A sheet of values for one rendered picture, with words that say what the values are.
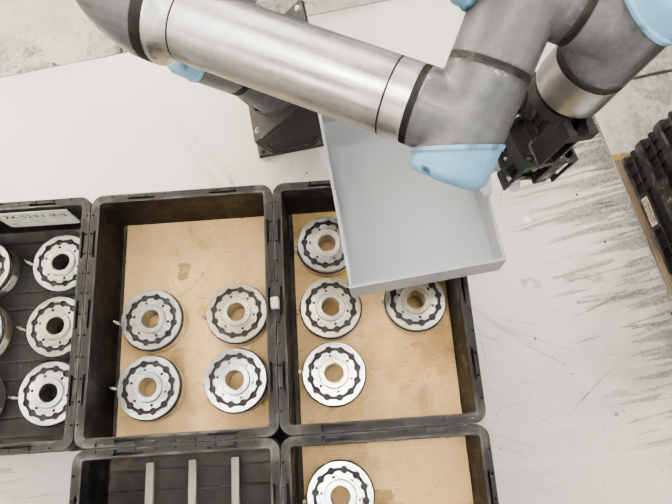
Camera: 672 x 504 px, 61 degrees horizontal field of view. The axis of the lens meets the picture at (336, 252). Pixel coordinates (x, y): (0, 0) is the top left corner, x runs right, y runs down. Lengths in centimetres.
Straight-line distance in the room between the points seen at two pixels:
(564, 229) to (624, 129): 108
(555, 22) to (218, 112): 90
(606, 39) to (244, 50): 31
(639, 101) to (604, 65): 178
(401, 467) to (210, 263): 47
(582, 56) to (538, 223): 68
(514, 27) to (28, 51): 223
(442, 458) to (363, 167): 47
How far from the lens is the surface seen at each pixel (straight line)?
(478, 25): 52
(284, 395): 87
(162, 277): 105
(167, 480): 101
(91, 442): 94
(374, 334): 97
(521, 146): 67
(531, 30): 52
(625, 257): 126
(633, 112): 232
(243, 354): 95
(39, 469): 123
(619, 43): 56
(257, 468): 97
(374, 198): 81
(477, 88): 51
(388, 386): 96
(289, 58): 54
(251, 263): 102
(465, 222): 80
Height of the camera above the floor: 179
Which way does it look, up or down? 72 degrees down
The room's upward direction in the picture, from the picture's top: 5 degrees counter-clockwise
